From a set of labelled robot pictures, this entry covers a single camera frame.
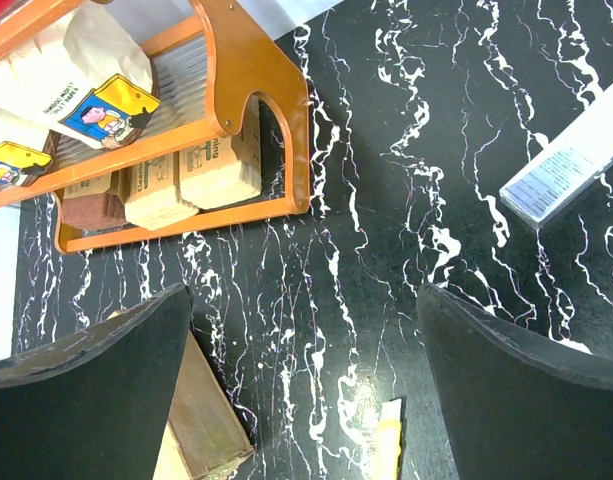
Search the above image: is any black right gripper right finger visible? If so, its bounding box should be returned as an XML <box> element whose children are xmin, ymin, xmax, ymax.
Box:
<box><xmin>416</xmin><ymin>283</ymin><xmax>613</xmax><ymax>479</ymax></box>

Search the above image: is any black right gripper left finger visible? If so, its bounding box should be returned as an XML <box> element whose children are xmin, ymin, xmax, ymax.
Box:
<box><xmin>0</xmin><ymin>284</ymin><xmax>193</xmax><ymax>479</ymax></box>

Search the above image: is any brown cardboard express box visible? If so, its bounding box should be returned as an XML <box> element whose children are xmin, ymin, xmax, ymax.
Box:
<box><xmin>107</xmin><ymin>309</ymin><xmax>256</xmax><ymax>480</ymax></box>

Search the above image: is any yellow utility knife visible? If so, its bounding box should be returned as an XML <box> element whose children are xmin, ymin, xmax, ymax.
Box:
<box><xmin>371</xmin><ymin>397</ymin><xmax>404</xmax><ymax>480</ymax></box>

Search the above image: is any grey toothpaste box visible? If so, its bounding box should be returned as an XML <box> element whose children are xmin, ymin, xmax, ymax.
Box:
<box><xmin>500</xmin><ymin>83</ymin><xmax>613</xmax><ymax>230</ymax></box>

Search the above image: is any brown scouring pad pack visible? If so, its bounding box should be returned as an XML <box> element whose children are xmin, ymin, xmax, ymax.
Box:
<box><xmin>62</xmin><ymin>170</ymin><xmax>130</xmax><ymax>231</ymax></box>

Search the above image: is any middle beige sponge pack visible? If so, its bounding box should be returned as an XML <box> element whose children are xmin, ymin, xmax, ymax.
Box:
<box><xmin>124</xmin><ymin>152</ymin><xmax>199</xmax><ymax>231</ymax></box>

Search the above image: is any beige sponge pack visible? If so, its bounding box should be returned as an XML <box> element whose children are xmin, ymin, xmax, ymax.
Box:
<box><xmin>124</xmin><ymin>152</ymin><xmax>199</xmax><ymax>231</ymax></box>
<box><xmin>179</xmin><ymin>96</ymin><xmax>262</xmax><ymax>210</ymax></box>

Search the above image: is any left toilet paper roll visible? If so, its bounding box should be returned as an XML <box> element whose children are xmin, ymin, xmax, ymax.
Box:
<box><xmin>0</xmin><ymin>141</ymin><xmax>53</xmax><ymax>187</ymax></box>

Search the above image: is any toilet paper roll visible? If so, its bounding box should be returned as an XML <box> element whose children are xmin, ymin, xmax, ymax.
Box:
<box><xmin>0</xmin><ymin>1</ymin><xmax>160</xmax><ymax>149</ymax></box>
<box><xmin>0</xmin><ymin>141</ymin><xmax>53</xmax><ymax>187</ymax></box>

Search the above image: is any right beige sponge pack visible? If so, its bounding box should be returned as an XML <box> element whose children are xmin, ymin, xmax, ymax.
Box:
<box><xmin>179</xmin><ymin>96</ymin><xmax>262</xmax><ymax>210</ymax></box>

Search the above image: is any right toilet paper roll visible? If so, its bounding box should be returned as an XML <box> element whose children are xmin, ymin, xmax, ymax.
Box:
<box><xmin>0</xmin><ymin>1</ymin><xmax>160</xmax><ymax>149</ymax></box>

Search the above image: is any orange wooden shelf rack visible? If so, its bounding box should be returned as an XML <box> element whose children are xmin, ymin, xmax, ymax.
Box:
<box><xmin>0</xmin><ymin>1</ymin><xmax>311</xmax><ymax>253</ymax></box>

